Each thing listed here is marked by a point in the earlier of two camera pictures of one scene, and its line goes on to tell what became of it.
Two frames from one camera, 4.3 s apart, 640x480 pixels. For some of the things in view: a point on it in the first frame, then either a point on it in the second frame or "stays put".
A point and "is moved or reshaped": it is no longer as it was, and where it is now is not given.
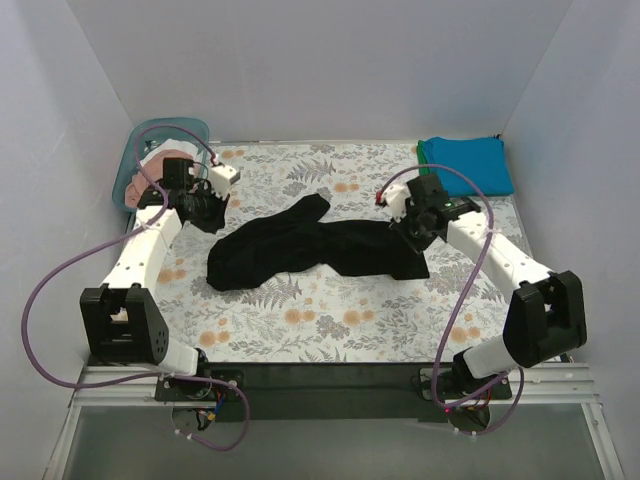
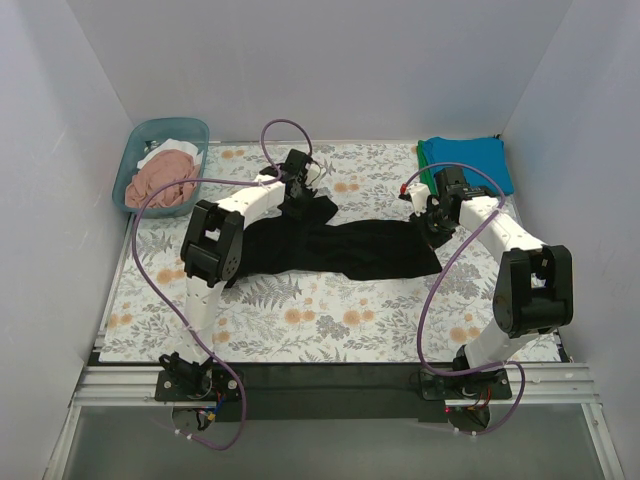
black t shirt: (300, 238) is moved or reshaped
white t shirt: (174, 145) stays put
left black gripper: (211, 211) -> (298, 197)
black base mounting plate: (331, 392) stays put
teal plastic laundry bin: (189, 130) stays put
